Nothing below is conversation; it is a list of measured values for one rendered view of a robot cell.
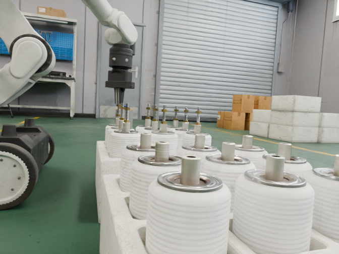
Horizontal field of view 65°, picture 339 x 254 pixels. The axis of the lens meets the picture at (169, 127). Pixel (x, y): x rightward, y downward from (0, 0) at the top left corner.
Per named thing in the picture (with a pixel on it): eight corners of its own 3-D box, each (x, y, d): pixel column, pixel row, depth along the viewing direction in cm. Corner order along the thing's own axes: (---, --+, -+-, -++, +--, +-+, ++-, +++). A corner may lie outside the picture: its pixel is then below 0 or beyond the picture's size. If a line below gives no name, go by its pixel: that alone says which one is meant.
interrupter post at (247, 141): (245, 150, 59) (246, 136, 59) (239, 149, 62) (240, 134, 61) (254, 150, 60) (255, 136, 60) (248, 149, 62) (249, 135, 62)
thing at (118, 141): (137, 195, 79) (140, 134, 77) (105, 194, 79) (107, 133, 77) (140, 185, 88) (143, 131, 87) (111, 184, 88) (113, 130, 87)
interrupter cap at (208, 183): (168, 197, 26) (168, 190, 26) (150, 177, 34) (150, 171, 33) (235, 193, 29) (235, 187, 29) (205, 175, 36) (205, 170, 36)
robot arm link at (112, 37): (120, 54, 96) (122, 21, 96) (101, 56, 103) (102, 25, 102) (142, 59, 106) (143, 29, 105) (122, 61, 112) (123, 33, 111)
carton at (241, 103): (253, 113, 455) (255, 95, 452) (241, 112, 447) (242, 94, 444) (242, 112, 483) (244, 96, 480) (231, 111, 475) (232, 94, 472)
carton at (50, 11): (40, 18, 517) (40, 10, 516) (65, 22, 528) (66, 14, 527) (37, 13, 489) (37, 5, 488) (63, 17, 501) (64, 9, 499)
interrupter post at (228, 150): (224, 163, 44) (226, 143, 44) (217, 160, 47) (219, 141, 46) (237, 163, 45) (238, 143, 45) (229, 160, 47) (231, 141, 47)
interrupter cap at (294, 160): (281, 166, 45) (281, 162, 45) (253, 156, 52) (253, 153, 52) (316, 165, 47) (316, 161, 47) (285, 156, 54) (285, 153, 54)
